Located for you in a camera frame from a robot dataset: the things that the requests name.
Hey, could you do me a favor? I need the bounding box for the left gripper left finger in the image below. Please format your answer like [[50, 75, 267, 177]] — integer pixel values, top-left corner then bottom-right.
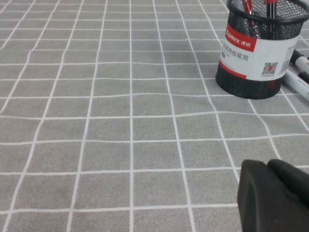
[[237, 159, 309, 232]]

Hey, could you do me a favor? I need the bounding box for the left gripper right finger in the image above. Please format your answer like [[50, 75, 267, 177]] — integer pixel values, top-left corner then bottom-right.
[[267, 159, 309, 208]]

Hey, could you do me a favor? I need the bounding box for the black pen red cap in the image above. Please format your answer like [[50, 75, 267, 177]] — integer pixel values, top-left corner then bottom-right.
[[264, 0, 278, 19]]

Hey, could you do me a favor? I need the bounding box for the black mesh pen holder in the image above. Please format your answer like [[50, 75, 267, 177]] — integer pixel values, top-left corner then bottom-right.
[[215, 0, 309, 100]]

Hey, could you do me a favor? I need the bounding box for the red gel pen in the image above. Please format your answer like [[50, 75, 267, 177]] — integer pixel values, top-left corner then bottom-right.
[[240, 0, 263, 38]]

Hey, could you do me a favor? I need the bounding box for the white paint marker silver cap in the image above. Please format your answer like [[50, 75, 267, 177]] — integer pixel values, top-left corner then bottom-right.
[[282, 69, 309, 103]]

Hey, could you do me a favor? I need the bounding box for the long white marker black cap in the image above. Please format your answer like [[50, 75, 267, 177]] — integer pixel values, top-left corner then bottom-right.
[[291, 49, 309, 73]]

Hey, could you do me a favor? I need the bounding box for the grey checked tablecloth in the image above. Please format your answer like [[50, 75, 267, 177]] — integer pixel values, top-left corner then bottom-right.
[[0, 0, 309, 232]]

